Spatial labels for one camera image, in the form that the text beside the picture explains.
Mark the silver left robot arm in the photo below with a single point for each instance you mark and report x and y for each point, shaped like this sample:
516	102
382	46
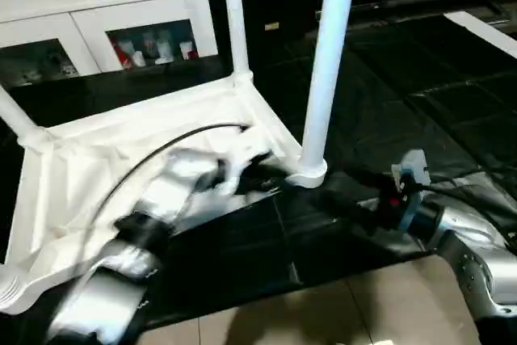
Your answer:
153	216

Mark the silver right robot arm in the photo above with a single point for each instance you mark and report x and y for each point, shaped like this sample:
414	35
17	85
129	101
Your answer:
468	248

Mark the small yellow label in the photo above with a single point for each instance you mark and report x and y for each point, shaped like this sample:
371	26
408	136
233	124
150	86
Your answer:
271	26

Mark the dark metal rail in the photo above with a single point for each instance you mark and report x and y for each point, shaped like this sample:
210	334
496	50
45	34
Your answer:
420	2

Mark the white glass-door cabinet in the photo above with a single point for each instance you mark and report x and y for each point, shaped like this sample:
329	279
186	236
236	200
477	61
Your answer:
81	14

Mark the black work mat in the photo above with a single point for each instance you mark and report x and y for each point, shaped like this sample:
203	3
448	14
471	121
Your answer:
388	103

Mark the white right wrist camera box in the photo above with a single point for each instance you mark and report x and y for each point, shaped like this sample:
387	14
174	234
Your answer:
412	171

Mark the red bottle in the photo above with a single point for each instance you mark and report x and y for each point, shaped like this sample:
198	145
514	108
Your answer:
121	52

